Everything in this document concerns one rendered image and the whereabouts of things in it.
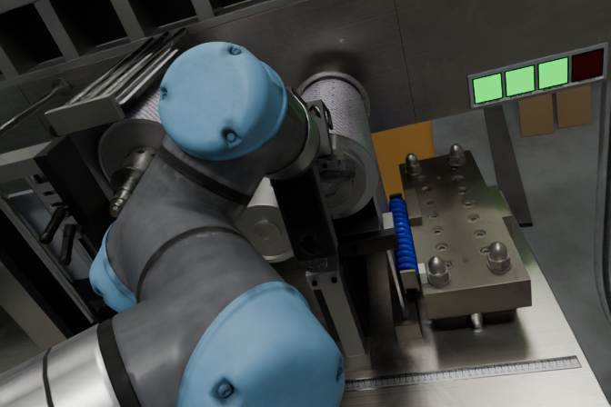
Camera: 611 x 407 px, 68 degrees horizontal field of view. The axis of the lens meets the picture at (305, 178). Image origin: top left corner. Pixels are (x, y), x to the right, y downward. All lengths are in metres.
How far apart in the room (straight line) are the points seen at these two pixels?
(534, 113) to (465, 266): 2.37
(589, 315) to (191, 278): 1.94
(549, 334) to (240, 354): 0.73
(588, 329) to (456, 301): 1.30
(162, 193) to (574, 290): 1.98
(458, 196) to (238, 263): 0.74
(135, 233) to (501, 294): 0.61
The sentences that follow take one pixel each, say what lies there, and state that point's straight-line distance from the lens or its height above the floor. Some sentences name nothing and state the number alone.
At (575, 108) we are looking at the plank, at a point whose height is 0.11.
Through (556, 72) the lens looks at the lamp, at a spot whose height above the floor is 1.19.
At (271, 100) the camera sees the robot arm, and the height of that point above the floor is 1.50.
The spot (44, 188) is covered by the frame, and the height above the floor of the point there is 1.40.
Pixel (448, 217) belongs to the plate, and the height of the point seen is 1.03.
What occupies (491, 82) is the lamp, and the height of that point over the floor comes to 1.20.
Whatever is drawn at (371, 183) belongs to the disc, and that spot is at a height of 1.23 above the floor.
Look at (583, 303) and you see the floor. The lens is 2.13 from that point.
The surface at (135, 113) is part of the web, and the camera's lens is 0.70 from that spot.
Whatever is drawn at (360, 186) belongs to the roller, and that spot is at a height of 1.23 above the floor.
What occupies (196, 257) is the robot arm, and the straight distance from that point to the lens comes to 0.24.
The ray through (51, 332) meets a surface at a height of 0.97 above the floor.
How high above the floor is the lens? 1.59
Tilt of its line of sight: 30 degrees down
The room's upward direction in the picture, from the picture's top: 19 degrees counter-clockwise
